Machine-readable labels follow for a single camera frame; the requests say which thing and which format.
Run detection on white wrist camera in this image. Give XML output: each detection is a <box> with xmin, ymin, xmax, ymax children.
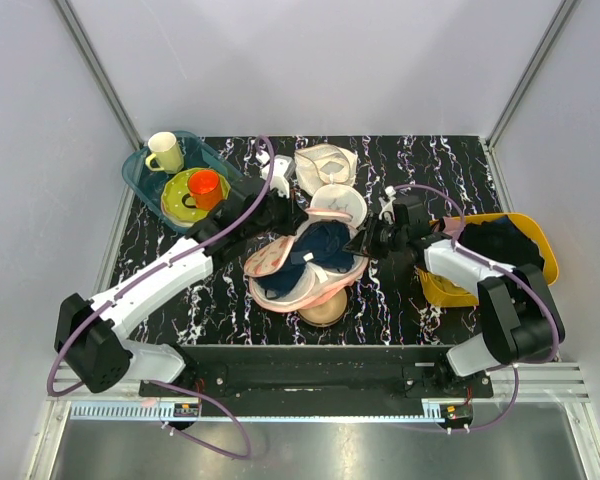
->
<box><xmin>256</xmin><ymin>153</ymin><xmax>295</xmax><ymax>198</ymax></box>
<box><xmin>379</xmin><ymin>186</ymin><xmax>397</xmax><ymax>225</ymax></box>

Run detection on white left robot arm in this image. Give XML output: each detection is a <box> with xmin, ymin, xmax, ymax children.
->
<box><xmin>54</xmin><ymin>178</ymin><xmax>308</xmax><ymax>396</ymax></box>

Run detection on black clothes in basket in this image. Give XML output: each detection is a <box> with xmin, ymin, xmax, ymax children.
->
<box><xmin>459</xmin><ymin>216</ymin><xmax>545</xmax><ymax>270</ymax></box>

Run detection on pink floral mesh laundry bag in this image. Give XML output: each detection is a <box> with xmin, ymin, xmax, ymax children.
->
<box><xmin>243</xmin><ymin>208</ymin><xmax>368</xmax><ymax>313</ymax></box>

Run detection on beige bowl with brown rim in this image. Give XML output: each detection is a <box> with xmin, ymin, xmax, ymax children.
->
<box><xmin>298</xmin><ymin>290</ymin><xmax>348</xmax><ymax>328</ymax></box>

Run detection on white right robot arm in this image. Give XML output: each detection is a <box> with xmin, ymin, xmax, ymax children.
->
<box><xmin>344</xmin><ymin>196</ymin><xmax>565</xmax><ymax>397</ymax></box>

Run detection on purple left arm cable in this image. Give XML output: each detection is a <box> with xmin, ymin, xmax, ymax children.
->
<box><xmin>47</xmin><ymin>134</ymin><xmax>275</xmax><ymax>399</ymax></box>

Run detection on cream mesh laundry bag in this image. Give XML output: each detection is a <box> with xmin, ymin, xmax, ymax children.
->
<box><xmin>294</xmin><ymin>143</ymin><xmax>358</xmax><ymax>196</ymax></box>

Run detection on round white mesh laundry bag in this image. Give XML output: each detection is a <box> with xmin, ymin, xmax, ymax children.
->
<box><xmin>310</xmin><ymin>184</ymin><xmax>368</xmax><ymax>227</ymax></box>

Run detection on teal plastic tub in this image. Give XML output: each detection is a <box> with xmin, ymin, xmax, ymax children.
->
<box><xmin>122</xmin><ymin>131</ymin><xmax>242</xmax><ymax>233</ymax></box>

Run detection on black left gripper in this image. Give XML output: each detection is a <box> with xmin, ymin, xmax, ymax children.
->
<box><xmin>244</xmin><ymin>183</ymin><xmax>309</xmax><ymax>241</ymax></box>

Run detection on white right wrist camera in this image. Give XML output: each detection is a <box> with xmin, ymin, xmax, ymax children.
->
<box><xmin>379</xmin><ymin>186</ymin><xmax>397</xmax><ymax>225</ymax></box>

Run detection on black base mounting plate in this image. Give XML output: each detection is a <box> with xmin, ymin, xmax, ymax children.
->
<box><xmin>138</xmin><ymin>343</ymin><xmax>495</xmax><ymax>406</ymax></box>

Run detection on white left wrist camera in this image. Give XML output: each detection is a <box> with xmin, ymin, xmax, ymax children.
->
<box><xmin>256</xmin><ymin>153</ymin><xmax>295</xmax><ymax>198</ymax></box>

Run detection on navy blue lace bra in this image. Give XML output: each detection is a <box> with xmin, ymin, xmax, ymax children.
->
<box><xmin>255</xmin><ymin>220</ymin><xmax>355</xmax><ymax>300</ymax></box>

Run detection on yellow plastic basket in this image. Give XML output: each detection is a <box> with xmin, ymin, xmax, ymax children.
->
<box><xmin>416</xmin><ymin>212</ymin><xmax>559</xmax><ymax>308</ymax></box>

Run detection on pale yellow mug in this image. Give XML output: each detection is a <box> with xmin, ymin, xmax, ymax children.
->
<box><xmin>145</xmin><ymin>131</ymin><xmax>184</xmax><ymax>175</ymax></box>

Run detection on pink garment in basket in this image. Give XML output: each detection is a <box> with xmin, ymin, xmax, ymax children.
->
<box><xmin>439</xmin><ymin>217</ymin><xmax>466</xmax><ymax>241</ymax></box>

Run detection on orange mug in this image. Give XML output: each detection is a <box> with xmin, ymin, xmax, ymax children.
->
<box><xmin>182</xmin><ymin>169</ymin><xmax>224</xmax><ymax>211</ymax></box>

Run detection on green dotted plate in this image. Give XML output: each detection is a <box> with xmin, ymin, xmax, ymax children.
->
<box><xmin>161</xmin><ymin>167</ymin><xmax>209</xmax><ymax>226</ymax></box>

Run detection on aluminium frame rail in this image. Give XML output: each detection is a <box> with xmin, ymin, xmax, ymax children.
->
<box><xmin>51</xmin><ymin>0</ymin><xmax>144</xmax><ymax>150</ymax></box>

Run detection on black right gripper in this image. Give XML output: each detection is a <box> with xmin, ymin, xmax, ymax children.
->
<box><xmin>342</xmin><ymin>213</ymin><xmax>407</xmax><ymax>261</ymax></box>

